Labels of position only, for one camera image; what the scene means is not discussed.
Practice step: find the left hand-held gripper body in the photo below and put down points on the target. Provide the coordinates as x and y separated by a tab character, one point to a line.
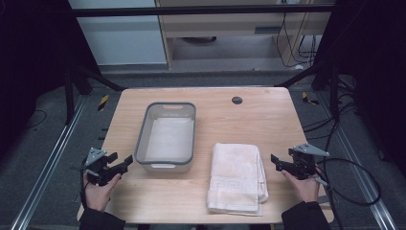
95	167

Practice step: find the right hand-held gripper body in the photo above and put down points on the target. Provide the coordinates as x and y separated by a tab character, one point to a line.
303	161

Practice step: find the grey rimmed plastic basin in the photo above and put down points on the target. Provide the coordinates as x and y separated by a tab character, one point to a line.
142	150

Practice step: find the white towel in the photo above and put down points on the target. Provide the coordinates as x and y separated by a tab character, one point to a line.
236	179

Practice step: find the person's left hand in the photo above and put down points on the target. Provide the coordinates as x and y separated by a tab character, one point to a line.
98	193

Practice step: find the person's right hand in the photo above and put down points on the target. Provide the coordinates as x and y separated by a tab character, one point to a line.
303	188

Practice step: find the yellow black striped tape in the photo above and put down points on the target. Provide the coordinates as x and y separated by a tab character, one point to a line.
103	102
308	98

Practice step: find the black metal stand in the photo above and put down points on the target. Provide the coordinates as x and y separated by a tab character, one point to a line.
69	96
333	92

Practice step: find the round grey table grommet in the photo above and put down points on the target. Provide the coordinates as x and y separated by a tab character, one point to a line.
236	100

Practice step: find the black curtain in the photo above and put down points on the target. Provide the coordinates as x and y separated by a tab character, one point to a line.
370	64
32	64

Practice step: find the white cabinet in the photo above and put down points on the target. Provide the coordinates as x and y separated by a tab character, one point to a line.
121	38

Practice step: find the light wooden desk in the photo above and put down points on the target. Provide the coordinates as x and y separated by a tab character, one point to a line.
223	24

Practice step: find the aluminium floor rail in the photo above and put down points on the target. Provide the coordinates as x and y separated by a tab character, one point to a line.
51	159
360	169

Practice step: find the black horizontal frame bar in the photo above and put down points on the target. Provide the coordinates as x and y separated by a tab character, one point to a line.
191	11

